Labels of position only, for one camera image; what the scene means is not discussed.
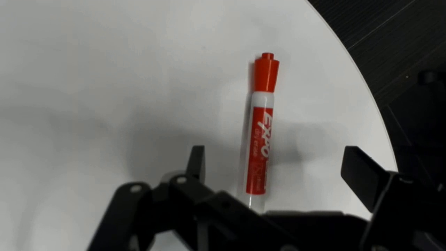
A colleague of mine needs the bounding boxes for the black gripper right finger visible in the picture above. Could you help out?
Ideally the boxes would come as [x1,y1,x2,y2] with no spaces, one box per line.
[341,146,446,251]

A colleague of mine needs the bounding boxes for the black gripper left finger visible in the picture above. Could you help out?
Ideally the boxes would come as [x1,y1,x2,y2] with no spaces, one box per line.
[86,143,263,251]

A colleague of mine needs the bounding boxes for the red dry-erase marker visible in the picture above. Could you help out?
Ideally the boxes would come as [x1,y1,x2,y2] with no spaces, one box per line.
[244,53,279,212]

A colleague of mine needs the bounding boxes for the round white table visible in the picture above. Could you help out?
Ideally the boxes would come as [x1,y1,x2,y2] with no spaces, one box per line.
[0,0,395,251]

